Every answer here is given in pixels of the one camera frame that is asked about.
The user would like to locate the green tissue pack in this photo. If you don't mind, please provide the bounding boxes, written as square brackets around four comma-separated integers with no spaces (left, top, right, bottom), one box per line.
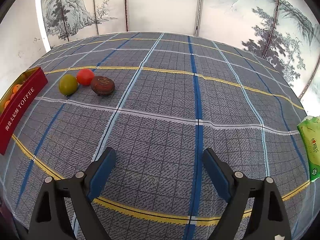
[297,116,320,183]

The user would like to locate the dark maroon passion fruit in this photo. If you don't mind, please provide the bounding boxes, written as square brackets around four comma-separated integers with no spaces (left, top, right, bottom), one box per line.
[91,76,115,95]

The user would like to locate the blue plaid tablecloth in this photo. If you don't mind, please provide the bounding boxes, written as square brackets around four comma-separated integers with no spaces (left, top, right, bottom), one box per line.
[1,32,319,239]

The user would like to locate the red toffee tin box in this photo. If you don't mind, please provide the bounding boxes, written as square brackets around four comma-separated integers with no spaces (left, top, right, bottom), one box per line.
[0,67,48,155]

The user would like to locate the green citrus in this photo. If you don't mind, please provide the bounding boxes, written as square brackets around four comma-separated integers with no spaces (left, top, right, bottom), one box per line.
[59,74,78,96]

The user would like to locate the orange fruit in tin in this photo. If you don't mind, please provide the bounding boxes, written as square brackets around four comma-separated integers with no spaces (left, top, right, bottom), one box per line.
[12,84,22,94]

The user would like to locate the painted landscape folding screen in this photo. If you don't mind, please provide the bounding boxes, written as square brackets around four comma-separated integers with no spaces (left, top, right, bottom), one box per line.
[36,0,319,100]

